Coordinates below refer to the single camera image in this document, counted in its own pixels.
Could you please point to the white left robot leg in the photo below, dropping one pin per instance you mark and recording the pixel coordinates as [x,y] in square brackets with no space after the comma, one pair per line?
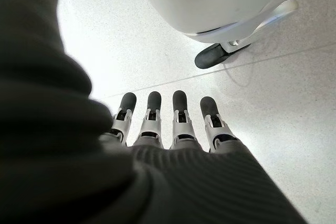
[210,1]

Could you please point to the black left robot foot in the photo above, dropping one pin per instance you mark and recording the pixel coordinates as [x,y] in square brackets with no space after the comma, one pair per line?
[210,57]

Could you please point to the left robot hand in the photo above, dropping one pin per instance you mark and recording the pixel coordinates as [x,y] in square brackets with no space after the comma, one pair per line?
[78,171]

